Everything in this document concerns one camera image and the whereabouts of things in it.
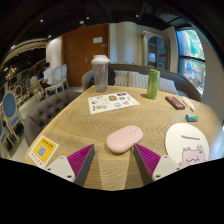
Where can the cream squeeze tube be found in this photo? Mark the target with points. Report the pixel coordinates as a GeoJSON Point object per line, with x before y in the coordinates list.
{"type": "Point", "coordinates": [188, 104]}

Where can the clear shaker bottle white lid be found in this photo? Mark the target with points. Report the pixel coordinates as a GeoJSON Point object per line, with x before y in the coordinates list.
{"type": "Point", "coordinates": [100, 75]}

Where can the white sticker sheet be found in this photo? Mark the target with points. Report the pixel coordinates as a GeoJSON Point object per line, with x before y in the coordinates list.
{"type": "Point", "coordinates": [111, 102]}

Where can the dark-framed window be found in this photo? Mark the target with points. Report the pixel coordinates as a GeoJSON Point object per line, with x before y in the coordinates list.
{"type": "Point", "coordinates": [191, 56]}

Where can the group of ceiling spot lights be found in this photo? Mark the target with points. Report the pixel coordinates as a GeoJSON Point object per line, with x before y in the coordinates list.
{"type": "Point", "coordinates": [81, 22]}

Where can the yellow code sticker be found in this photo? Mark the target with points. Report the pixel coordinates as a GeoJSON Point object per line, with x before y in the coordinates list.
{"type": "Point", "coordinates": [42, 151]}

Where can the black and red backpack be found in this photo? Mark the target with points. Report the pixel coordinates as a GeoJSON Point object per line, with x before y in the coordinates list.
{"type": "Point", "coordinates": [112, 76]}

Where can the small teal pack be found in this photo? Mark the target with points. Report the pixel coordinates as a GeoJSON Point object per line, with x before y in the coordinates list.
{"type": "Point", "coordinates": [191, 117]}

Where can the group of white chairs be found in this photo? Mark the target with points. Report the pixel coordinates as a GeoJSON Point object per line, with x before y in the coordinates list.
{"type": "Point", "coordinates": [57, 78]}

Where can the brown wooden door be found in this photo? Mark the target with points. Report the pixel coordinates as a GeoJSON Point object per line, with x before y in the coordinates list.
{"type": "Point", "coordinates": [76, 53]}

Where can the curved brown sofa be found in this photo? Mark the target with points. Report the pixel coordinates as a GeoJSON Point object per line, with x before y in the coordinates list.
{"type": "Point", "coordinates": [181, 81]}

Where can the pink computer mouse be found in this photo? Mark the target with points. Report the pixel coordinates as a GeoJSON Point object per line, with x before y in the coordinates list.
{"type": "Point", "coordinates": [124, 139]}

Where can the grey tufted armchair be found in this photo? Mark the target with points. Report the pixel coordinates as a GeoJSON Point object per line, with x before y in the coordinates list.
{"type": "Point", "coordinates": [46, 111]}

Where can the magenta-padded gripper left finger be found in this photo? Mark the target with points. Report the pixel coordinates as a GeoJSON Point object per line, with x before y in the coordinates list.
{"type": "Point", "coordinates": [59, 166]}

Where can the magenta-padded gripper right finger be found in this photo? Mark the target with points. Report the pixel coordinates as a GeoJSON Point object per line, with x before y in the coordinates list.
{"type": "Point", "coordinates": [165, 165]}

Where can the white door sign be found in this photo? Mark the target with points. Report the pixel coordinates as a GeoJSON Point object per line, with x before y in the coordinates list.
{"type": "Point", "coordinates": [97, 40]}

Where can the striped cushion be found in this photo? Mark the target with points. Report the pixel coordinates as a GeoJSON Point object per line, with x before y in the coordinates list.
{"type": "Point", "coordinates": [167, 86]}
{"type": "Point", "coordinates": [138, 80]}
{"type": "Point", "coordinates": [121, 78]}

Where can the arched glass-door cabinet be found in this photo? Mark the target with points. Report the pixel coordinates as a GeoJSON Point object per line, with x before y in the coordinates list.
{"type": "Point", "coordinates": [156, 51]}

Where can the green drink can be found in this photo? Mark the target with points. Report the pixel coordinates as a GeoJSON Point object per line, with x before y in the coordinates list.
{"type": "Point", "coordinates": [153, 85]}

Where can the black and red box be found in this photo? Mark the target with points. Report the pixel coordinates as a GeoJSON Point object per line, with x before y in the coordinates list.
{"type": "Point", "coordinates": [175, 103]}

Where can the person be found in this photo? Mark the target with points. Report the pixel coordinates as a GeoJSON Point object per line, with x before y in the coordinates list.
{"type": "Point", "coordinates": [47, 74]}

